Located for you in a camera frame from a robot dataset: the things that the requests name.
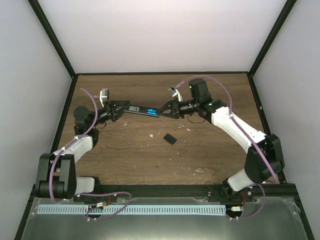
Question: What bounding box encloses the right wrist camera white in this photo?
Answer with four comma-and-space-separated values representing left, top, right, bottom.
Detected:
168, 86, 183, 102

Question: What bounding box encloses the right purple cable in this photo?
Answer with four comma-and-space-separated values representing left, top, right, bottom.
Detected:
176, 74, 280, 221

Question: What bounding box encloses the black battery cover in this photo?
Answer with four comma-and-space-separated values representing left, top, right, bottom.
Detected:
163, 133, 177, 145

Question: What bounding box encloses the black remote control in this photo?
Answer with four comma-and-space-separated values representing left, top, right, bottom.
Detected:
125, 104, 160, 118

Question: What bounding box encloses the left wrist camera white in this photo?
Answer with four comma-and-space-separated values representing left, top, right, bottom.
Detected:
99, 88, 110, 105

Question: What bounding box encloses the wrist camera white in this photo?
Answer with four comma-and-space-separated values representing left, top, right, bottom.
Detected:
168, 86, 183, 102
99, 88, 110, 105

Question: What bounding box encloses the light blue slotted cable duct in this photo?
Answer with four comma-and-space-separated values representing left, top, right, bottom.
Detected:
36, 204, 226, 216

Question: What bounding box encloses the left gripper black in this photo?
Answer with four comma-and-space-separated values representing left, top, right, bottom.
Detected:
90, 101, 131, 128

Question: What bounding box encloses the black frame post right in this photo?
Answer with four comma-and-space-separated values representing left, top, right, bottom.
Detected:
249, 0, 298, 76

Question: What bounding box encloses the black frame post left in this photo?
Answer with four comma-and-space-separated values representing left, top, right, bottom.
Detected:
28, 0, 76, 79

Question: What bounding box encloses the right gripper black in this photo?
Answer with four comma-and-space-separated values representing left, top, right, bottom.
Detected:
157, 98, 200, 120

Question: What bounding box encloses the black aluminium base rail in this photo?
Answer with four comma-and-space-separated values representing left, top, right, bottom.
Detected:
92, 183, 300, 203

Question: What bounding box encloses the purple cable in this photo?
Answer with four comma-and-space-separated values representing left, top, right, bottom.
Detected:
49, 87, 133, 222
176, 74, 280, 221

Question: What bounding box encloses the blue battery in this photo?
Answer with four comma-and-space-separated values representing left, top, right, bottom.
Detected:
147, 111, 157, 116
147, 108, 157, 113

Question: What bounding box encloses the black frame post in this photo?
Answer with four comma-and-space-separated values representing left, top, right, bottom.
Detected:
249, 0, 298, 76
28, 0, 76, 79

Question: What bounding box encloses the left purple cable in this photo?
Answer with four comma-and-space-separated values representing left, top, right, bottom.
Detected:
49, 87, 133, 222

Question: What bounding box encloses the metal front plate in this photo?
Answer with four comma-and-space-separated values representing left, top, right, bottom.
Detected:
21, 197, 313, 240

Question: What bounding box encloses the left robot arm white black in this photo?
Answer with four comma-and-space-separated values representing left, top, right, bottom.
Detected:
35, 101, 130, 202

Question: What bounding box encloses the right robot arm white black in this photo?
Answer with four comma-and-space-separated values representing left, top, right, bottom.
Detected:
158, 74, 285, 202

